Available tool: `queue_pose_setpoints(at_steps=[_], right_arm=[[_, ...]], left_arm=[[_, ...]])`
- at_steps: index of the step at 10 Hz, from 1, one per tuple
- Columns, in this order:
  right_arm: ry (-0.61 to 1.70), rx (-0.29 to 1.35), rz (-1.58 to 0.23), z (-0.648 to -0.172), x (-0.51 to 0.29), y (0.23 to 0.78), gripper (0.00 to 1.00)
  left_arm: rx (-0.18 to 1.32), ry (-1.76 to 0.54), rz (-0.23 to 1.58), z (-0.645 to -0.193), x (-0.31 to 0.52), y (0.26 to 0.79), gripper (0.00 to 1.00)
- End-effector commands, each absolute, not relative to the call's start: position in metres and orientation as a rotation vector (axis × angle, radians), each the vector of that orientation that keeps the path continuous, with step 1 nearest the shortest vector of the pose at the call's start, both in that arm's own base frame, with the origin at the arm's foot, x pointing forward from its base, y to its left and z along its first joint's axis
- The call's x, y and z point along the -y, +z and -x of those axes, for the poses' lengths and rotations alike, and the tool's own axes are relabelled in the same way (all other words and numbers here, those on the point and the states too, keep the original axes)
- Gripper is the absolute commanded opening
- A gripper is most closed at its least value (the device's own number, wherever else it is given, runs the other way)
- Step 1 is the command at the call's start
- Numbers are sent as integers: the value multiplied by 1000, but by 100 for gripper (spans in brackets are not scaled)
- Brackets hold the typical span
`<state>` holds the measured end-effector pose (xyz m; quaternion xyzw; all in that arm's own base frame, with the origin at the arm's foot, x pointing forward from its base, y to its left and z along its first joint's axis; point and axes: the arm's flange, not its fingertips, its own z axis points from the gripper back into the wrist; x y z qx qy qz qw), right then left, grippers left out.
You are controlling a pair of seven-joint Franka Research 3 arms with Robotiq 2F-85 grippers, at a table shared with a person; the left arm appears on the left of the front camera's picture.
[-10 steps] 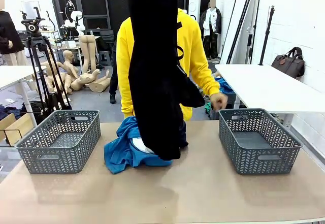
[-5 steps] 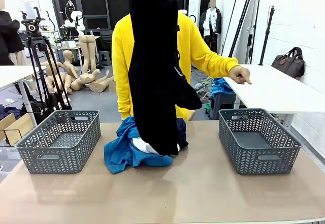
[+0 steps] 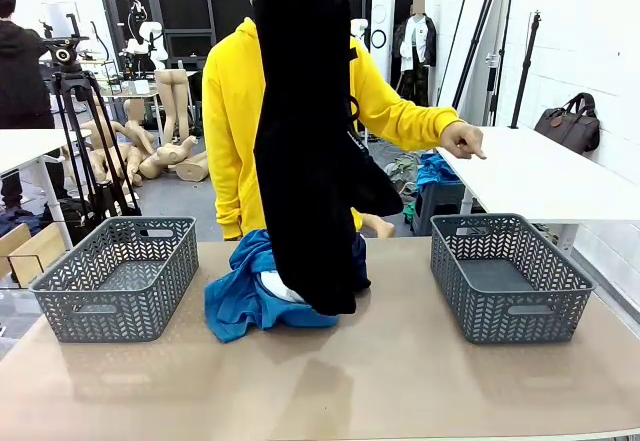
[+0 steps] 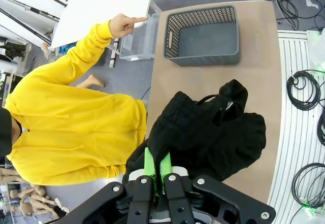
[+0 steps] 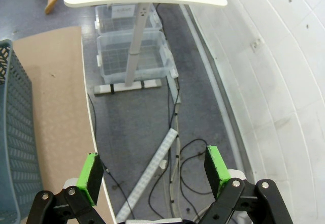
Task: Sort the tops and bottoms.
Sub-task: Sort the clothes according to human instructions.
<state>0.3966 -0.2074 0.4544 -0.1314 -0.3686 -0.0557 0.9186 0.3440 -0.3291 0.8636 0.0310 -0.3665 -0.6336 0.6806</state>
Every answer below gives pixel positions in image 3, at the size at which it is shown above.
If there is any person in yellow hoodie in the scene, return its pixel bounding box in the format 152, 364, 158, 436
201, 0, 489, 242

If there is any person's left hand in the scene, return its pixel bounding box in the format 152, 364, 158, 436
439, 122, 488, 162

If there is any black light stand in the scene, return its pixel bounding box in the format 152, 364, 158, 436
508, 9, 545, 130

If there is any white garment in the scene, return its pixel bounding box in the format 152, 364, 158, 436
257, 269, 307, 305

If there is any camouflage cloth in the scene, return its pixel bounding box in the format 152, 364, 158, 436
383, 153, 422, 198

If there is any person's right forearm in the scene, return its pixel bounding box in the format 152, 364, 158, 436
213, 145, 259, 241

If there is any black floor bag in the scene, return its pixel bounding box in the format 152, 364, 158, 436
42, 194, 104, 248

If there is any black camera tripod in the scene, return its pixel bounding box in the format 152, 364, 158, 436
51, 70, 145, 218

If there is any beige mannequin parts pile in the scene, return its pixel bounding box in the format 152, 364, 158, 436
79, 98, 157, 188

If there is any bystander with black hair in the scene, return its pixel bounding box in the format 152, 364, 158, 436
0, 0, 69, 212

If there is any green cloth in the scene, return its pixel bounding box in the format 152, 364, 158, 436
401, 199, 422, 226

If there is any wooden board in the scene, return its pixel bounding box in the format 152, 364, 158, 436
0, 221, 67, 285

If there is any black tripod stand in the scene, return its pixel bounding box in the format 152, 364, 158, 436
438, 0, 517, 128

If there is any white table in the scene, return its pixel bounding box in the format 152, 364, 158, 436
435, 125, 640, 257
0, 128, 94, 236

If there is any brown leather bag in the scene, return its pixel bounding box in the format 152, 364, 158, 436
533, 92, 601, 156

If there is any dressed mannequin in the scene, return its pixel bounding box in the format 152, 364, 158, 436
392, 0, 440, 118

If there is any blue clothes pile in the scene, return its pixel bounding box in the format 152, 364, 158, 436
415, 152, 462, 193

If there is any beige mannequin lower body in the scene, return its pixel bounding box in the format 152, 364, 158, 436
152, 68, 195, 146

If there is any dark grey stool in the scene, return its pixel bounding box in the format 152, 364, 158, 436
412, 180, 474, 237

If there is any black garment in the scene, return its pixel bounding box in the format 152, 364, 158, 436
252, 0, 405, 318

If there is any white standing air conditioner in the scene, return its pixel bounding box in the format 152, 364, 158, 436
369, 0, 397, 85

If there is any grey plastic lattice basket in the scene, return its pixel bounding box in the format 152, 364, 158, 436
429, 213, 598, 346
28, 215, 200, 345

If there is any person's left forearm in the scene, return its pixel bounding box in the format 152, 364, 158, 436
369, 94, 464, 153

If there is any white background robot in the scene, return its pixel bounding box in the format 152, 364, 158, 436
122, 0, 170, 70

